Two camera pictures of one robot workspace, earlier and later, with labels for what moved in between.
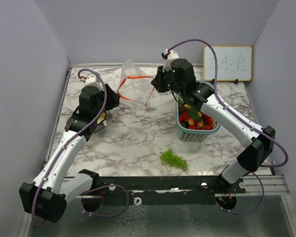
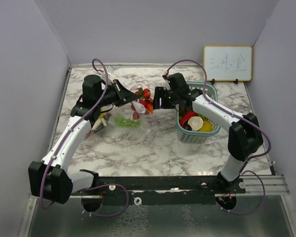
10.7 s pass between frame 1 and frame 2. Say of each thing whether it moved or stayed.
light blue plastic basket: stayed
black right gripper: moved
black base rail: stayed
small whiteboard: stayed
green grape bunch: moved
